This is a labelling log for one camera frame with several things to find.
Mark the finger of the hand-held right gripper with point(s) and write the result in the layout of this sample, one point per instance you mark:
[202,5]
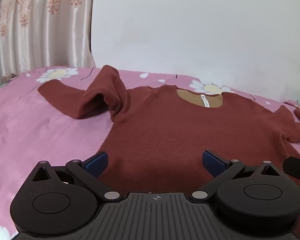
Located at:
[296,168]

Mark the pink floral bed sheet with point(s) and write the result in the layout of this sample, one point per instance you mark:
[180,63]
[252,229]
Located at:
[40,130]

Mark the beige floral curtain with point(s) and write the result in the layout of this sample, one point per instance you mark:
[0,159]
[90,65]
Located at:
[37,27]

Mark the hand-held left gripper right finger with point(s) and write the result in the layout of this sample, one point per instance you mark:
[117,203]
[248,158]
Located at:
[212,163]

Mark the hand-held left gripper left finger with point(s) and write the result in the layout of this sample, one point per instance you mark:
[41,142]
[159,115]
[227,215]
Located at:
[96,163]

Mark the rust red knit sweater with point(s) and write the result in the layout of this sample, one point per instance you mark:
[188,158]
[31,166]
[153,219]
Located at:
[165,135]

